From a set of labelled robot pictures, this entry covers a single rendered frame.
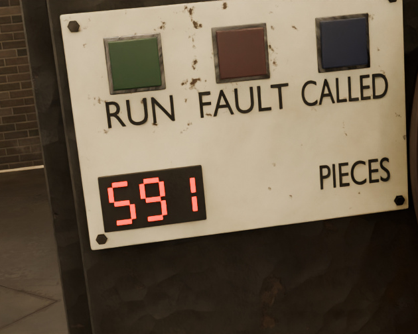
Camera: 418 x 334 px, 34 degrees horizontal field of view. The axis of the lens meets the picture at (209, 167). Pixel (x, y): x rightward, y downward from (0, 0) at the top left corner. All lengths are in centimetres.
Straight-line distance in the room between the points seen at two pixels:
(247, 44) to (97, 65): 11
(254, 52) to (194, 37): 5
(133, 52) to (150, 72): 2
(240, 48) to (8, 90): 609
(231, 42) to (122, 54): 8
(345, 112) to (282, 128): 5
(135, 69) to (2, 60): 606
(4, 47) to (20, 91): 42
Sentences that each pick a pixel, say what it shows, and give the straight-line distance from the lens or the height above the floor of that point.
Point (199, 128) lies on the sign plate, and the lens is 52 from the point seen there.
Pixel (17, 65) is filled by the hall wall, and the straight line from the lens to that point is 654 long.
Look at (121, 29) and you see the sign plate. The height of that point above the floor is 123.
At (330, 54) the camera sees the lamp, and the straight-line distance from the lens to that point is 53.
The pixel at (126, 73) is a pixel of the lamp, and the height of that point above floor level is 119.
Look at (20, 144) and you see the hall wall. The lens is 662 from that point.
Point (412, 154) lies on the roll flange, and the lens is 50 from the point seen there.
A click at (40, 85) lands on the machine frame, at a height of 118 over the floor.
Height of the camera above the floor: 123
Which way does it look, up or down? 12 degrees down
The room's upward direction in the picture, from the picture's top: 5 degrees counter-clockwise
